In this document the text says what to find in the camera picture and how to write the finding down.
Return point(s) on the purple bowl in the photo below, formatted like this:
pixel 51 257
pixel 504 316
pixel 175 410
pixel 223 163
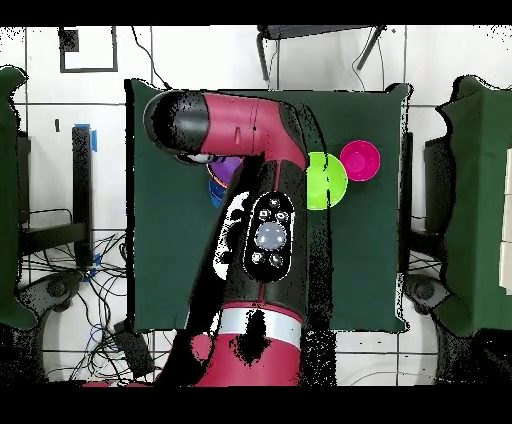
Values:
pixel 224 168

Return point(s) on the light green bowl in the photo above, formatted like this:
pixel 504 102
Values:
pixel 320 180

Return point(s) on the red-pink bowl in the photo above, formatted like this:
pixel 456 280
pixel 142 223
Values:
pixel 360 160

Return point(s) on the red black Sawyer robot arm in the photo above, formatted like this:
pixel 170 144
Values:
pixel 248 120

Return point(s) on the dark blue bowl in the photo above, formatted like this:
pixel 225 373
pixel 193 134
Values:
pixel 216 194

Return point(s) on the dark green tablecloth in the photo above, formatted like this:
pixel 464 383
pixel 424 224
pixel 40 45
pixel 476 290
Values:
pixel 168 240

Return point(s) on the black power brick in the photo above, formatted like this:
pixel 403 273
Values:
pixel 134 352

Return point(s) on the green cloth side table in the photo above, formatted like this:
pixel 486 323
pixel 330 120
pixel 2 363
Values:
pixel 480 200
pixel 8 160

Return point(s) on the white boxes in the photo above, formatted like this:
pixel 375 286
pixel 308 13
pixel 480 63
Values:
pixel 507 220

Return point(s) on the black camera tripod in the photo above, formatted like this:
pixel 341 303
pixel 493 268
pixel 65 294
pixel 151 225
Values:
pixel 304 31

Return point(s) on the black square frame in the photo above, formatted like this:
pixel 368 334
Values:
pixel 68 40

